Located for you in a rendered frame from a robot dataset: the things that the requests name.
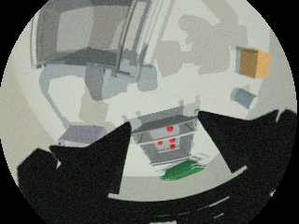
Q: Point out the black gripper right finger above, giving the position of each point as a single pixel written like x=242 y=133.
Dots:
x=235 y=138

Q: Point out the tan rectangular block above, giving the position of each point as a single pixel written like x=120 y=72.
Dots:
x=254 y=64

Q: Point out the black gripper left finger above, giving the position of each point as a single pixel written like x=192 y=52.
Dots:
x=103 y=161

